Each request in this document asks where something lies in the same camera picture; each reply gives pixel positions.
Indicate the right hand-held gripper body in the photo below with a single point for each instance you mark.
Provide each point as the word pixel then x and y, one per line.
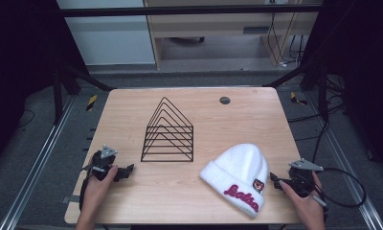
pixel 303 179

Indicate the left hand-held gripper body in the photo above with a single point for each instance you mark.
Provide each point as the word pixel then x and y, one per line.
pixel 104 159

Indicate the white knitted beanie hat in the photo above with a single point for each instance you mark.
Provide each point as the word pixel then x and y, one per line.
pixel 237 172

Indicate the person's left hand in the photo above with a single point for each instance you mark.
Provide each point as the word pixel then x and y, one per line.
pixel 98 191

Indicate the person's right hand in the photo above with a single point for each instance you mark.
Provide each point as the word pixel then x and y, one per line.
pixel 304 206

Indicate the yellow black striped tape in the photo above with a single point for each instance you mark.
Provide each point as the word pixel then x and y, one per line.
pixel 297 99
pixel 91 103

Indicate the black metal stand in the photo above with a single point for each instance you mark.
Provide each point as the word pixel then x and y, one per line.
pixel 323 96
pixel 57 96

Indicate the grey round table grommet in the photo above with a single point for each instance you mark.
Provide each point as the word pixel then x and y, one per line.
pixel 224 100

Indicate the white cabinet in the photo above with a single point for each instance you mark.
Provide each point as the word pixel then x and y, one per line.
pixel 109 41

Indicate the dark curtain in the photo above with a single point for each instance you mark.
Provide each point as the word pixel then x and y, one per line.
pixel 17 64
pixel 362 64

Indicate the black horizontal metal bar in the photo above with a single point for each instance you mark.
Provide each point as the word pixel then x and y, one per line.
pixel 180 11

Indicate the light wooden desk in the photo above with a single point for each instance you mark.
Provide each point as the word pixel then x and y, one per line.
pixel 212 24

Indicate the aluminium floor rail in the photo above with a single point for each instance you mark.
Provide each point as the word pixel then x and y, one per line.
pixel 36 163
pixel 349 169

